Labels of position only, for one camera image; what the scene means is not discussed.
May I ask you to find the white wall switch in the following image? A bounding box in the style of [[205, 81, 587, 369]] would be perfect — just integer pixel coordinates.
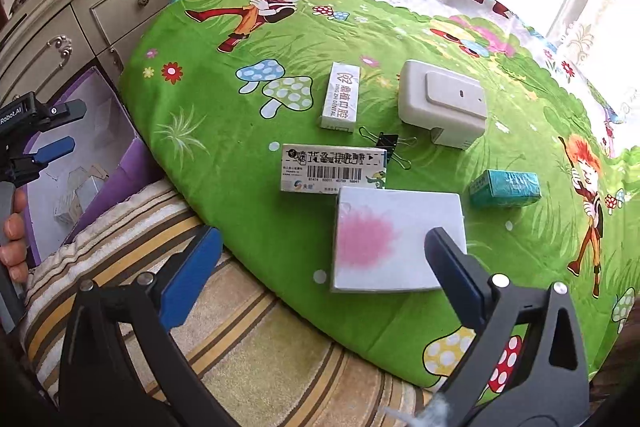
[[397, 59, 488, 151]]

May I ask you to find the person's left hand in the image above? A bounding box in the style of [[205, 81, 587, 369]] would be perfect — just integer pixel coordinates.
[[0, 189, 28, 283]]

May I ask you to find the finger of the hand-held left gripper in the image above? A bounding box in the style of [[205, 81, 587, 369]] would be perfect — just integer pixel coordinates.
[[32, 101, 87, 122], [10, 137, 76, 182]]

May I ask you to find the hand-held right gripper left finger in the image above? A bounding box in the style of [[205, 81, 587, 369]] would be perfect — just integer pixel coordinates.
[[57, 227, 241, 427]]

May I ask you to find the printed green blanket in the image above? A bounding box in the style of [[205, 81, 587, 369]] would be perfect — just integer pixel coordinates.
[[117, 0, 640, 408]]

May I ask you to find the white box pink blot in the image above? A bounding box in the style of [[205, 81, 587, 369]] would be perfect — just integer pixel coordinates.
[[330, 186, 468, 294]]

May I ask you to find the long white green barcode box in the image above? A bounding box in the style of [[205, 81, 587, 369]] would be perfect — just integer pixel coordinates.
[[280, 144, 390, 194]]

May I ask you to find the narrow white dental box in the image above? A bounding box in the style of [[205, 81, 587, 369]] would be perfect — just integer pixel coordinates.
[[320, 62, 362, 132]]

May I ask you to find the cream carved dresser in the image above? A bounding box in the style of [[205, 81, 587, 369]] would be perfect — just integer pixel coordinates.
[[0, 0, 221, 108]]

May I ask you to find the teal box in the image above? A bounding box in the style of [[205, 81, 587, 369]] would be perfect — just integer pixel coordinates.
[[468, 169, 542, 208]]

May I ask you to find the purple cardboard box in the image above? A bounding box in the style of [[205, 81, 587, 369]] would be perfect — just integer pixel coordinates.
[[22, 66, 153, 258]]

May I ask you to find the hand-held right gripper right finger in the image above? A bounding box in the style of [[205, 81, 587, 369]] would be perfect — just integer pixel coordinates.
[[424, 227, 592, 427]]

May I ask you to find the black binder clip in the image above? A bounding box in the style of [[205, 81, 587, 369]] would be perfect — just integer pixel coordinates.
[[357, 132, 418, 170]]

